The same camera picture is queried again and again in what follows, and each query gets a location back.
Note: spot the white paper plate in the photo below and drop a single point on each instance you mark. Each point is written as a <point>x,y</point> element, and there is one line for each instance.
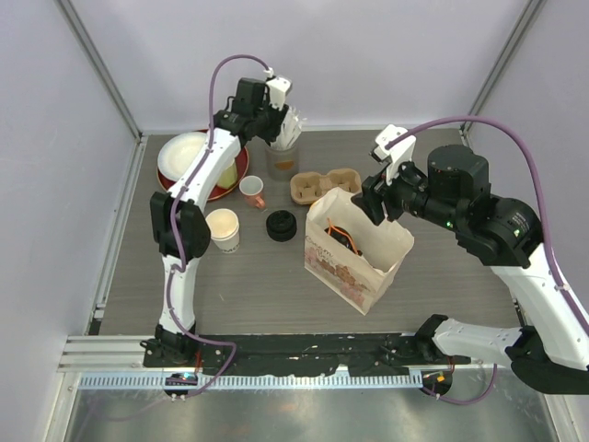
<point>177,154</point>

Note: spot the green cup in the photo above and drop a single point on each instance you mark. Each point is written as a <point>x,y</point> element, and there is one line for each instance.
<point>228,177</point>

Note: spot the paper takeout bag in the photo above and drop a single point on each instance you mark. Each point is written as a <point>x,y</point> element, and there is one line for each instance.
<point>362,275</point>

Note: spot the wrapped white straws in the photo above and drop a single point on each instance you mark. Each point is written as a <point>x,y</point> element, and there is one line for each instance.
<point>291,128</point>

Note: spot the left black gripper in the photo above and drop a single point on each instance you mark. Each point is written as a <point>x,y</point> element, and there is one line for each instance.
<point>271,135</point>

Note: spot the aluminium front rail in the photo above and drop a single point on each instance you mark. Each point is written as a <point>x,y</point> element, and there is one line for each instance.
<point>340,380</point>

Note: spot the stack of white paper cups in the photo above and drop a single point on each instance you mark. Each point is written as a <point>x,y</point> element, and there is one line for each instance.
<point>224,227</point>

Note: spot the cardboard cup carrier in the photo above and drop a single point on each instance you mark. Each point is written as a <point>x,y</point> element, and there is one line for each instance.
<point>308,187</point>

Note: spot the grey straw holder cup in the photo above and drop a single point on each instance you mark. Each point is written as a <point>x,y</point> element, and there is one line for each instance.
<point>282,164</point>

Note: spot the pink mug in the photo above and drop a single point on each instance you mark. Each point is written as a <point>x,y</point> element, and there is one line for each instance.
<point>251,187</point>

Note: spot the stack of black lids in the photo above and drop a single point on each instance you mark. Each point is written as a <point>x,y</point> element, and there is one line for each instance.
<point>281,225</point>

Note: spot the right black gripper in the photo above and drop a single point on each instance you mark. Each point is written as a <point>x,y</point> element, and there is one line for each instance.
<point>375,188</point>

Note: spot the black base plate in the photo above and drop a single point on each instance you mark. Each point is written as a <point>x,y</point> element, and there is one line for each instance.
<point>300,355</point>

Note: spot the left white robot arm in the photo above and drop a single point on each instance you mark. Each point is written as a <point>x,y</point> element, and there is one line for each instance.
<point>258,110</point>

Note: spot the red round tray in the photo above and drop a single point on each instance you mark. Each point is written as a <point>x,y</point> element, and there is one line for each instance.
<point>242,161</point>

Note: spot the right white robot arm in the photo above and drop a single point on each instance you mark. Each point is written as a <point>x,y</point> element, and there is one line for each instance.
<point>550,353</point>

